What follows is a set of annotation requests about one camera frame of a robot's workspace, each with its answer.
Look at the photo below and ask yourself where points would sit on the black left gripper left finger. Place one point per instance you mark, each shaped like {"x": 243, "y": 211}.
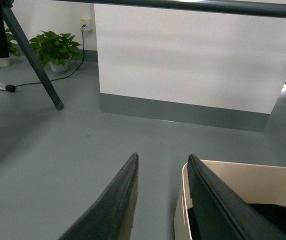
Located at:
{"x": 111, "y": 215}

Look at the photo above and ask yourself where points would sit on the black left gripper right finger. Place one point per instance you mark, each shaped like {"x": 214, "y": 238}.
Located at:
{"x": 220, "y": 213}

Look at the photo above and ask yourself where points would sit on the beige plastic laundry hamper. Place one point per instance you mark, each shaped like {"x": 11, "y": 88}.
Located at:
{"x": 256, "y": 184}

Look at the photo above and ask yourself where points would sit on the grey clothes rack leg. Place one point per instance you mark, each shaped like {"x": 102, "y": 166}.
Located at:
{"x": 31, "y": 56}

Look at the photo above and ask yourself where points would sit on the black printed t-shirt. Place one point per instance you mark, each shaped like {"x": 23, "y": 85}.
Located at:
{"x": 275, "y": 214}

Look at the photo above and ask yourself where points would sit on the potted green plant far left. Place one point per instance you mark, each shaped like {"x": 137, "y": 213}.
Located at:
{"x": 13, "y": 49}

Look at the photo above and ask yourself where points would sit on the white wall socket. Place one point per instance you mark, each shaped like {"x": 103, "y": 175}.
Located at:
{"x": 87, "y": 24}

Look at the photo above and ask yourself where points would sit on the grey clothes rack rail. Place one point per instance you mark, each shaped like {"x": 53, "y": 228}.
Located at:
{"x": 236, "y": 7}

